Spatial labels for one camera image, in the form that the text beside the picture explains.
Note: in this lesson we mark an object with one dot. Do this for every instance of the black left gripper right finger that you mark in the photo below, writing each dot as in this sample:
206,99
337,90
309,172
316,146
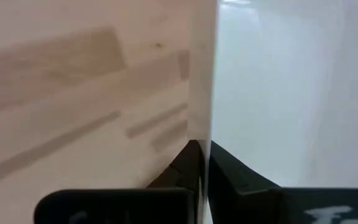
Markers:
247,199

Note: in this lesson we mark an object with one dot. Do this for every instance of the white plastic basket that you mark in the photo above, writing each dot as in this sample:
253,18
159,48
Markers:
291,93

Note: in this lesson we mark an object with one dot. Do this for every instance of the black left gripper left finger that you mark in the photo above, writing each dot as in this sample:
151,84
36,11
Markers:
120,205

